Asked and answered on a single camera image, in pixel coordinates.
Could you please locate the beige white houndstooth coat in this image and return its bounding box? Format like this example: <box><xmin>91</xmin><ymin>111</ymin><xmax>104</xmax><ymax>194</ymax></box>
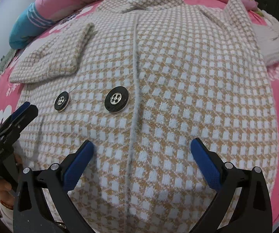
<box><xmin>10</xmin><ymin>0</ymin><xmax>279</xmax><ymax>232</ymax></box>

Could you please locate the person's left hand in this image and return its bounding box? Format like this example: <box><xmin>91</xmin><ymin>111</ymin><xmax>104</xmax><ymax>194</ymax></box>
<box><xmin>0</xmin><ymin>154</ymin><xmax>24</xmax><ymax>210</ymax></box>

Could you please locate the green patterned mat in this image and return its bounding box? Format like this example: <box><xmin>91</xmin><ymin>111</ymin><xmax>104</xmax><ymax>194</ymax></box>
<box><xmin>0</xmin><ymin>48</ymin><xmax>17</xmax><ymax>75</ymax></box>

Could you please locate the cream fluffy garment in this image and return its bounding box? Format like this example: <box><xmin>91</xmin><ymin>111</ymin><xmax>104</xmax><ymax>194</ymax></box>
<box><xmin>252</xmin><ymin>10</ymin><xmax>279</xmax><ymax>66</ymax></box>

